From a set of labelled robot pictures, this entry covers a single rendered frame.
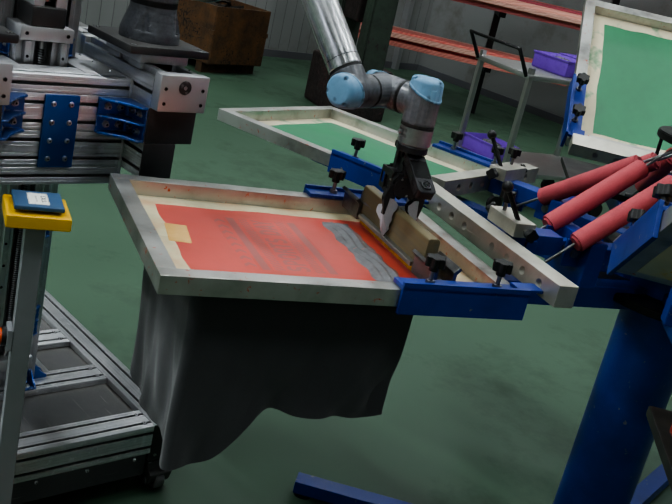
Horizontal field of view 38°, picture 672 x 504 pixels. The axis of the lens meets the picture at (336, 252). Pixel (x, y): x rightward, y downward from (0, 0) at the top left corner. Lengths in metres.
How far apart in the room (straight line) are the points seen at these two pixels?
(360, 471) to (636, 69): 1.71
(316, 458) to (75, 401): 0.82
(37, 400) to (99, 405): 0.17
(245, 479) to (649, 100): 1.87
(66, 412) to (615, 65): 2.20
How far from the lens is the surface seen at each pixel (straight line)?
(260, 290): 1.80
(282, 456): 3.18
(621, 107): 3.47
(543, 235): 2.38
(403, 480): 3.22
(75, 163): 2.44
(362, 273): 2.05
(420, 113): 2.12
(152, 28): 2.45
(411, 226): 2.11
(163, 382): 2.09
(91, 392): 2.93
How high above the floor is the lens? 1.65
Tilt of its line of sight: 19 degrees down
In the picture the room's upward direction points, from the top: 13 degrees clockwise
